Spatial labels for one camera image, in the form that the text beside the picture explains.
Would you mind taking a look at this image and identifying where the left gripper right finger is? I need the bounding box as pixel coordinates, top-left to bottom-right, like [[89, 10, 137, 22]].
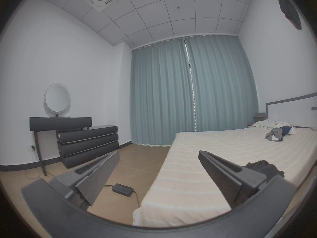
[[198, 150, 267, 204]]

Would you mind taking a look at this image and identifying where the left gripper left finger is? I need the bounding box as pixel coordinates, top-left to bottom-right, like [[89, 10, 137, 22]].
[[50, 151, 120, 206]]

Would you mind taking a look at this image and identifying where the black T-shirt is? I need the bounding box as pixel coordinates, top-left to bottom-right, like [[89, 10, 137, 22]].
[[241, 160, 285, 183]]

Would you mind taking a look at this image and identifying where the bed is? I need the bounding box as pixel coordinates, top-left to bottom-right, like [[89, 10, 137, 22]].
[[132, 92, 317, 226]]

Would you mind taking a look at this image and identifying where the black power adapter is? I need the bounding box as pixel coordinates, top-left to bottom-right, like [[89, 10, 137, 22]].
[[112, 183, 134, 197]]

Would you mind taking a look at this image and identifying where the black chest of drawers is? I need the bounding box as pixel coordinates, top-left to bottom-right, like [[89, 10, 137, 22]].
[[56, 125, 120, 169]]

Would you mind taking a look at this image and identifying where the black dressing table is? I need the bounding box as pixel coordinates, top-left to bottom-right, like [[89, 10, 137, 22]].
[[29, 117, 92, 176]]

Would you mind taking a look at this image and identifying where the grey garment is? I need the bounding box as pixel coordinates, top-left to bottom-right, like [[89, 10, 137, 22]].
[[265, 127, 284, 141]]

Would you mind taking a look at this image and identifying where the white printed pillow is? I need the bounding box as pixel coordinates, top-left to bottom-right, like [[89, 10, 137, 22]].
[[251, 119, 290, 129]]

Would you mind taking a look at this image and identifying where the grey bedside table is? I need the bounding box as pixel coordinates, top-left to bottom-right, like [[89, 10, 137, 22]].
[[248, 113, 266, 128]]

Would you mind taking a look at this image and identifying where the round white framed mirror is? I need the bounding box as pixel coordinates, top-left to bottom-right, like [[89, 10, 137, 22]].
[[44, 84, 72, 118]]

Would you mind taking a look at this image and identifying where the blue-green curtain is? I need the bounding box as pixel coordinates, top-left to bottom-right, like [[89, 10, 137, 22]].
[[130, 37, 196, 147], [186, 34, 259, 132]]

